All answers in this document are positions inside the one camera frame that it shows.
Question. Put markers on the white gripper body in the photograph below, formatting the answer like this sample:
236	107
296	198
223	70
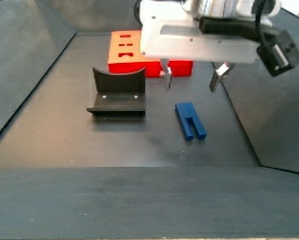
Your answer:
172	37

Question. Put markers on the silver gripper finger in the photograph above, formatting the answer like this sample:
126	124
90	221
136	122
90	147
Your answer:
165	64
221	72

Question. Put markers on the blue square-circle forked object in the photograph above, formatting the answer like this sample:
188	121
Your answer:
190	122

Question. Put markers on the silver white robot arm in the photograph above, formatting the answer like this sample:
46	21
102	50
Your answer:
223	11

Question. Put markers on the red shape-sorter fixture block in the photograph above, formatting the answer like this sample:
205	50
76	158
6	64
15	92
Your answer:
126	59

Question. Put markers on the black curved regrasp stand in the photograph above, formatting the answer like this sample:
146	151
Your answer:
121	92

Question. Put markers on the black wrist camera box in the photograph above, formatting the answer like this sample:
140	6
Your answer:
280	54

